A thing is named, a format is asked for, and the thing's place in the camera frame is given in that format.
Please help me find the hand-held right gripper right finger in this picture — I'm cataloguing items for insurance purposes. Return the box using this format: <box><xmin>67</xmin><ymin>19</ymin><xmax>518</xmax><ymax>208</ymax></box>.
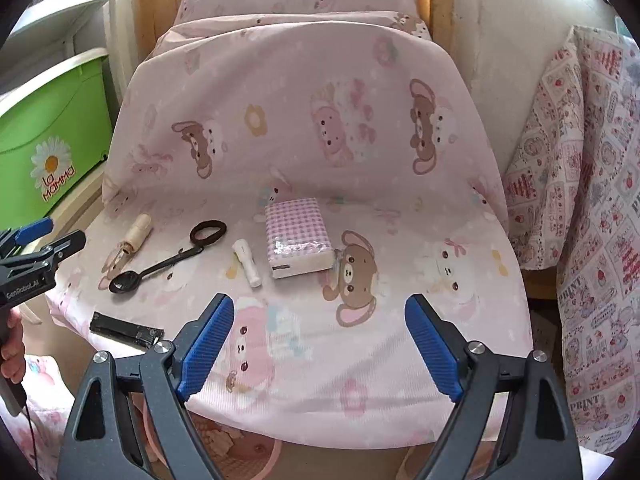
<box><xmin>404</xmin><ymin>293</ymin><xmax>585</xmax><ymax>480</ymax></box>

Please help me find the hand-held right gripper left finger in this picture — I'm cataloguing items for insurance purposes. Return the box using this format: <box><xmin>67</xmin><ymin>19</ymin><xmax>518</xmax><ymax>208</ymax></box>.
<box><xmin>57</xmin><ymin>292</ymin><xmax>236</xmax><ymax>480</ymax></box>

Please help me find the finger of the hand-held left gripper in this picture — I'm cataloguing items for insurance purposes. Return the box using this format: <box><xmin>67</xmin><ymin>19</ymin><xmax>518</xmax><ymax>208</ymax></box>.
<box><xmin>0</xmin><ymin>230</ymin><xmax>87</xmax><ymax>281</ymax></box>
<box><xmin>0</xmin><ymin>217</ymin><xmax>53</xmax><ymax>256</ymax></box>

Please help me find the black sachet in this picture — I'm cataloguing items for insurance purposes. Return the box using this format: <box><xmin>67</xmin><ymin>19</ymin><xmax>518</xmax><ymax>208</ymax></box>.
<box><xmin>90</xmin><ymin>311</ymin><xmax>165</xmax><ymax>348</ymax></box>

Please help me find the white tissue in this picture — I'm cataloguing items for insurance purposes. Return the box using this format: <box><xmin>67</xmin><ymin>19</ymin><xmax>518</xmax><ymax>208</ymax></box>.
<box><xmin>200</xmin><ymin>417</ymin><xmax>246</xmax><ymax>458</ymax></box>

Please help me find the black hair tie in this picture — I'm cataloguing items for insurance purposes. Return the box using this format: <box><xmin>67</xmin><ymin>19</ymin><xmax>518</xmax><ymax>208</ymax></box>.
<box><xmin>191</xmin><ymin>220</ymin><xmax>227</xmax><ymax>246</ymax></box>

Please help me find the pink plastic waste basket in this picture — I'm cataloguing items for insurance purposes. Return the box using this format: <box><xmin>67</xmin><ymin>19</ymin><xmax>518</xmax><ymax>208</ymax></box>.
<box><xmin>142</xmin><ymin>400</ymin><xmax>286</xmax><ymax>480</ymax></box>

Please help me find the person's left hand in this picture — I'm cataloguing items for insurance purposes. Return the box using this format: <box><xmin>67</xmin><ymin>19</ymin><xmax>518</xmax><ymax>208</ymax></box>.
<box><xmin>0</xmin><ymin>310</ymin><xmax>26</xmax><ymax>387</ymax></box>

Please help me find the black plastic spoon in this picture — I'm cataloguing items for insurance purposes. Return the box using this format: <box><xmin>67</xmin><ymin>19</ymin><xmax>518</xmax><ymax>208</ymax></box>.
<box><xmin>109</xmin><ymin>234</ymin><xmax>201</xmax><ymax>295</ymax></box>

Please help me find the beige thread spool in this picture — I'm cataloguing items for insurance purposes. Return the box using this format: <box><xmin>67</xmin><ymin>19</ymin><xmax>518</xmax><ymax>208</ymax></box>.
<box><xmin>122</xmin><ymin>213</ymin><xmax>153</xmax><ymax>256</ymax></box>

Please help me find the small white tube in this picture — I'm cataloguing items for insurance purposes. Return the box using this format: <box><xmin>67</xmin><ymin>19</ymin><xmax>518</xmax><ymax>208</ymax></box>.
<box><xmin>232</xmin><ymin>238</ymin><xmax>262</xmax><ymax>288</ymax></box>

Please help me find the green storage bin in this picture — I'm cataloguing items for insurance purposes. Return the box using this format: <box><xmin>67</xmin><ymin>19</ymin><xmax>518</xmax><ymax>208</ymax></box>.
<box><xmin>0</xmin><ymin>49</ymin><xmax>113</xmax><ymax>233</ymax></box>

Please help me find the pink printed clothing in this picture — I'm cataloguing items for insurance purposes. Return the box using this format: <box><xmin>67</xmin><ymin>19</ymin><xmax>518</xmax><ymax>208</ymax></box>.
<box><xmin>15</xmin><ymin>355</ymin><xmax>76</xmax><ymax>466</ymax></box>

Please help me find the pink checked tissue pack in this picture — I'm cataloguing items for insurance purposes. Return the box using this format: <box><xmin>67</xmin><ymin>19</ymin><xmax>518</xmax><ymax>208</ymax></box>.
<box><xmin>265</xmin><ymin>197</ymin><xmax>335</xmax><ymax>280</ymax></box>

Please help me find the pink white printed cloth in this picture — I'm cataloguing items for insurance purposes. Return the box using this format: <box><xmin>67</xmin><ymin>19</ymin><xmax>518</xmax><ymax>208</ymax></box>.
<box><xmin>502</xmin><ymin>25</ymin><xmax>640</xmax><ymax>456</ymax></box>

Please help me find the pink bear printed sheet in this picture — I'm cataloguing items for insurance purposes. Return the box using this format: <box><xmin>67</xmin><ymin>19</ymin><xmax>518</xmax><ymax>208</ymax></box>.
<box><xmin>45</xmin><ymin>0</ymin><xmax>533</xmax><ymax>448</ymax></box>

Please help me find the black cable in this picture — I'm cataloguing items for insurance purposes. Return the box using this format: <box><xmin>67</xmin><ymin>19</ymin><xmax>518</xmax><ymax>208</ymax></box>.
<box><xmin>17</xmin><ymin>400</ymin><xmax>38</xmax><ymax>480</ymax></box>

